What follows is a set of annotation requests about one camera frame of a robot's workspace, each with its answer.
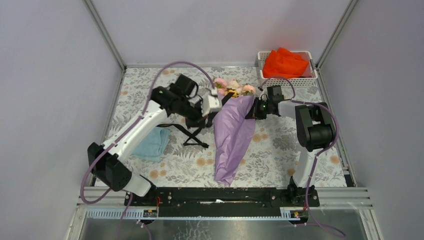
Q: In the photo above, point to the floral patterned table mat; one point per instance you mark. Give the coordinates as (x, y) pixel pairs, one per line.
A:
(270, 160)

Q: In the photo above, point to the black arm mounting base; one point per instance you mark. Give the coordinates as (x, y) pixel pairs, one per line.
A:
(224, 202)

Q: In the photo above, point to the pink purple wrapping paper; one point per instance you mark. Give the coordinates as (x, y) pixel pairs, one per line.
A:
(233, 134)

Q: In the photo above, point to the orange cloth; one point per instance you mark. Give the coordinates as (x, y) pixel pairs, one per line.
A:
(284, 63)

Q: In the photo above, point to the pink fake flower stem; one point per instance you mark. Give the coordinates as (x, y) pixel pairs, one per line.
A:
(248, 90)
(221, 85)

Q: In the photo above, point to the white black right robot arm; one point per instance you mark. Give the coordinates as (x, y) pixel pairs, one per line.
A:
(316, 128)

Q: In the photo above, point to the black printed ribbon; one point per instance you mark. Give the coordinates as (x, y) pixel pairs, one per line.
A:
(191, 132)

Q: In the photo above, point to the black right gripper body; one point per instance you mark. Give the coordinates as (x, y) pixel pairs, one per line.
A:
(264, 109)

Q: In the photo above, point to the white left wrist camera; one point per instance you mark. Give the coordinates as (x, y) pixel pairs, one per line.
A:
(210, 104)

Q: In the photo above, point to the white fake flower stem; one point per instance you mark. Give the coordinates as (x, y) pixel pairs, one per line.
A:
(233, 84)

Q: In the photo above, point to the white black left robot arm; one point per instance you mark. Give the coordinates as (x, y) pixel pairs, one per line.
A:
(105, 160)

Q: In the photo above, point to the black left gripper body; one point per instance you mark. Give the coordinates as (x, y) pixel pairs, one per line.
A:
(192, 113)

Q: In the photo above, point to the light blue towel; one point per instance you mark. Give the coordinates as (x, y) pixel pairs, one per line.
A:
(152, 147)

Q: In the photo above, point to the yellow fake flower stem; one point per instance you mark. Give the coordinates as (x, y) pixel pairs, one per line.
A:
(233, 93)

